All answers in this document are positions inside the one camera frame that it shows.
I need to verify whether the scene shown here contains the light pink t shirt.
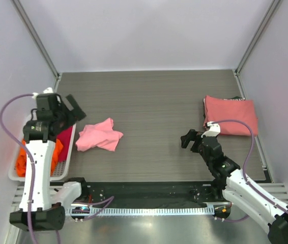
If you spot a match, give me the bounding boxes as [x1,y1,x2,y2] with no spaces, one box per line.
[75,118,124,151]

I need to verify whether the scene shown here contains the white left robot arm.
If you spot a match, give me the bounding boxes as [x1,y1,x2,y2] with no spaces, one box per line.
[9,87,90,232]

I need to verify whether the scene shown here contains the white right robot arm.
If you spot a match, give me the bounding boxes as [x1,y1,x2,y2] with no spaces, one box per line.
[180,123,288,243]

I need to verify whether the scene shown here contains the magenta t shirt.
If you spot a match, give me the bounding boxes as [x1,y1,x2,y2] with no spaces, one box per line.
[56,127,73,163]

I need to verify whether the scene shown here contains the folded salmon t shirt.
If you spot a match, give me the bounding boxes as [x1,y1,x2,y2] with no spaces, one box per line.
[203,96,258,136]

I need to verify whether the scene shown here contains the white plastic laundry basket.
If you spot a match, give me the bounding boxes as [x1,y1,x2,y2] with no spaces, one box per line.
[8,125,76,182]

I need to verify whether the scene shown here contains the folded dark striped t shirt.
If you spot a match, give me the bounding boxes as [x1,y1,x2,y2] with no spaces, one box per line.
[224,96,246,101]

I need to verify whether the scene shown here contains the orange t shirt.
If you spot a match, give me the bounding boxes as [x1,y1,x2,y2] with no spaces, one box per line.
[15,139,64,177]

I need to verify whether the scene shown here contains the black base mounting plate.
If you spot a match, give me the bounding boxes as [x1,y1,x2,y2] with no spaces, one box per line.
[86,181,225,208]

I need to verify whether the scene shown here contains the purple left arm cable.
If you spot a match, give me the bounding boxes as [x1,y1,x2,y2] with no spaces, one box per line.
[0,93,63,244]

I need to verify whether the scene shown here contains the white slotted cable duct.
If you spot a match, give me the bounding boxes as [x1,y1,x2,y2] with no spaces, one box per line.
[66,205,215,217]

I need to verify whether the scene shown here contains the right aluminium frame post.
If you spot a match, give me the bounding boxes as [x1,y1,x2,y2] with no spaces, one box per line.
[234,0,283,76]

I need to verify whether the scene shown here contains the aluminium frame post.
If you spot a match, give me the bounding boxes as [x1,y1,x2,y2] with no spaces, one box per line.
[234,0,283,76]
[11,0,60,80]

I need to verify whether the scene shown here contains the left aluminium frame post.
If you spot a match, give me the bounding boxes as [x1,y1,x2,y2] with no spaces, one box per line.
[11,0,60,80]

